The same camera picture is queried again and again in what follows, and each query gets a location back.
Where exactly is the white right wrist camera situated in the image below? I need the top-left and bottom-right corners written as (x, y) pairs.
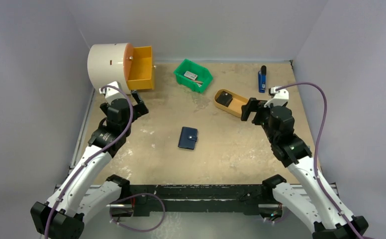
top-left (264, 87), bottom-right (289, 108)

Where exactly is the navy blue card holder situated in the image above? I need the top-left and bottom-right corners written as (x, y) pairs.
top-left (178, 126), bottom-right (198, 150)

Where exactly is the white cylindrical drawer cabinet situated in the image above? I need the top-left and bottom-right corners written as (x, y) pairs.
top-left (87, 43), bottom-right (134, 95)

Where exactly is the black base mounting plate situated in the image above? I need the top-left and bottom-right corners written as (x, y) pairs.
top-left (129, 184), bottom-right (279, 217)

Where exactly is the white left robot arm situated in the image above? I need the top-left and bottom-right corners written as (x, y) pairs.
top-left (30, 88), bottom-right (149, 239)

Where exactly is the green plastic bin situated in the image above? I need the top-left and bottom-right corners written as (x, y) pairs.
top-left (174, 59), bottom-right (213, 94)

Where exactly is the small box in bin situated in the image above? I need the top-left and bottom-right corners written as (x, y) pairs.
top-left (183, 71), bottom-right (197, 81)

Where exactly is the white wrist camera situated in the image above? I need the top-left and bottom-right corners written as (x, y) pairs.
top-left (99, 81), bottom-right (125, 104)
top-left (264, 87), bottom-right (289, 108)

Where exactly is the tan oval tray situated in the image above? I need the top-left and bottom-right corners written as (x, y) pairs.
top-left (214, 89), bottom-right (249, 118)

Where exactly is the yellow open drawer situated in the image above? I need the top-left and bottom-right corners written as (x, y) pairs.
top-left (127, 46), bottom-right (155, 90)

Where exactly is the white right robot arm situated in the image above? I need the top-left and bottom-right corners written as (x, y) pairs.
top-left (241, 98), bottom-right (369, 239)

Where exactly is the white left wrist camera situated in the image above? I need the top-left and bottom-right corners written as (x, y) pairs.
top-left (99, 81), bottom-right (125, 104)

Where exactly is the black credit card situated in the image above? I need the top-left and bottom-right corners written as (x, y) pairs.
top-left (216, 91), bottom-right (233, 107)

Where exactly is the blue stapler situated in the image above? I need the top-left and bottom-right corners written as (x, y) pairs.
top-left (258, 65), bottom-right (267, 93)

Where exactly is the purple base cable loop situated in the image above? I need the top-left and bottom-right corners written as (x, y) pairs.
top-left (108, 192), bottom-right (166, 233)

